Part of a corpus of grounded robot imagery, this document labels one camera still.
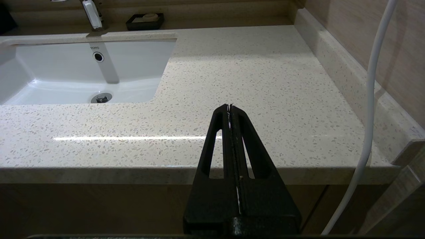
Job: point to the brown vanity cabinet front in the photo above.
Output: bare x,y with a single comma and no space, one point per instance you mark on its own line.
99,209

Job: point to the chrome faucet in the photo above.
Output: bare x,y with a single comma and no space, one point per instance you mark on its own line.
93,15

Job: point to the black box with white lid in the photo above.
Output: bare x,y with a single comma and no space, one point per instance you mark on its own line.
6,18

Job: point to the small round soap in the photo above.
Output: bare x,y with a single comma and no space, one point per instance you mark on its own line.
148,16

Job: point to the white sink basin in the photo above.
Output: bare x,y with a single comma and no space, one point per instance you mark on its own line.
66,66

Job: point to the black soap dish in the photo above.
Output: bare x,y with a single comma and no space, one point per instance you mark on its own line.
132,25

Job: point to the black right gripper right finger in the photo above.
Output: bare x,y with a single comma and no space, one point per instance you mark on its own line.
269,205

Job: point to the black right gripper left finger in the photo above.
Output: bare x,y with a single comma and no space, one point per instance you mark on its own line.
212,205

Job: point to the chrome sink drain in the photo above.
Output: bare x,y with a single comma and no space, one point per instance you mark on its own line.
101,98

